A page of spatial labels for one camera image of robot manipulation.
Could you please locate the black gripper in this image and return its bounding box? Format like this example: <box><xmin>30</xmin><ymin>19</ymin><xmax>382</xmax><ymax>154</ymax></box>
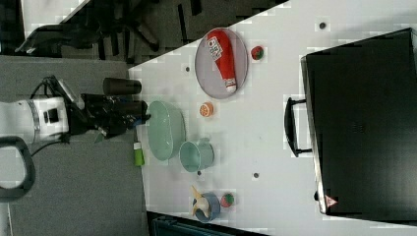
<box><xmin>68</xmin><ymin>93</ymin><xmax>148</xmax><ymax>138</ymax></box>

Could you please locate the black oven door handle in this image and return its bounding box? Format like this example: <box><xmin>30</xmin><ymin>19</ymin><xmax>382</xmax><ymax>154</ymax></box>
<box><xmin>284</xmin><ymin>97</ymin><xmax>312</xmax><ymax>157</ymax></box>

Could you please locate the black toaster oven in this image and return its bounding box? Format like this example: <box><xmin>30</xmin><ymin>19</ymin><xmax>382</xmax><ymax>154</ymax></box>
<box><xmin>301</xmin><ymin>29</ymin><xmax>417</xmax><ymax>224</ymax></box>

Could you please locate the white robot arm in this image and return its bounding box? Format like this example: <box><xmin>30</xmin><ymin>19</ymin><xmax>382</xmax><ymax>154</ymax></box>
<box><xmin>1</xmin><ymin>93</ymin><xmax>150</xmax><ymax>145</ymax></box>

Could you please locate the black cylinder cup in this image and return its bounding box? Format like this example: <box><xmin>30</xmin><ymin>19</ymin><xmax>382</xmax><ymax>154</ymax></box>
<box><xmin>102</xmin><ymin>78</ymin><xmax>142</xmax><ymax>95</ymax></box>

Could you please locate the green oval colander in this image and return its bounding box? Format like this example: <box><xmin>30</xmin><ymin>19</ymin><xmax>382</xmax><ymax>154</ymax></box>
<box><xmin>148</xmin><ymin>101</ymin><xmax>186</xmax><ymax>161</ymax></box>

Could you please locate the black office chair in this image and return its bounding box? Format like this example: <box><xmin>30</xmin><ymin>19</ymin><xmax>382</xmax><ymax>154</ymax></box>
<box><xmin>14</xmin><ymin>0</ymin><xmax>205</xmax><ymax>65</ymax></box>

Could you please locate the orange slice toy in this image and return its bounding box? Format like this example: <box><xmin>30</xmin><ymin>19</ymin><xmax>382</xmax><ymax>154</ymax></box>
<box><xmin>200</xmin><ymin>102</ymin><xmax>214</xmax><ymax>117</ymax></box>

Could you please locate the grey round plate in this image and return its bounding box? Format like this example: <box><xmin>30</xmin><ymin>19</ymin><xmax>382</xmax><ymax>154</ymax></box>
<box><xmin>195</xmin><ymin>28</ymin><xmax>248</xmax><ymax>99</ymax></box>

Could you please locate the peeled banana toy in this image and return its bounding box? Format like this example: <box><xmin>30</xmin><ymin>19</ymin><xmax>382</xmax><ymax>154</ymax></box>
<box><xmin>191</xmin><ymin>186</ymin><xmax>210</xmax><ymax>217</ymax></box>

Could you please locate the red ketchup bottle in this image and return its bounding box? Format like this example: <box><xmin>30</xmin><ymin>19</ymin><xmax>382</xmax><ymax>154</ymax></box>
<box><xmin>207</xmin><ymin>29</ymin><xmax>237</xmax><ymax>93</ymax></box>

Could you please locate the small blue bowl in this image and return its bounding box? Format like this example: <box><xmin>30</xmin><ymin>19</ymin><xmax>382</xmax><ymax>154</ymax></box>
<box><xmin>195</xmin><ymin>193</ymin><xmax>220</xmax><ymax>223</ymax></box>

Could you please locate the strawberry near blue bowl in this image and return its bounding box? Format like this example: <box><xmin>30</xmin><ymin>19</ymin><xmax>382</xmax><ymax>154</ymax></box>
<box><xmin>220</xmin><ymin>193</ymin><xmax>234</xmax><ymax>207</ymax></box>

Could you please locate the strawberry near plate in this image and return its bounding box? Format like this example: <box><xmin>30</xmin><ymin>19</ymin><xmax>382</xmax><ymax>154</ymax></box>
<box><xmin>251</xmin><ymin>46</ymin><xmax>265</xmax><ymax>60</ymax></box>

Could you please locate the green cup with handle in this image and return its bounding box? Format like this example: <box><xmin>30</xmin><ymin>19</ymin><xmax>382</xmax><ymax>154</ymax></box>
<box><xmin>179</xmin><ymin>138</ymin><xmax>214</xmax><ymax>173</ymax></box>

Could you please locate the blue frame rail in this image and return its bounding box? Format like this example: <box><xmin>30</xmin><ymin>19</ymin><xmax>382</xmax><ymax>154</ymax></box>
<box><xmin>149</xmin><ymin>216</ymin><xmax>264</xmax><ymax>236</ymax></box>

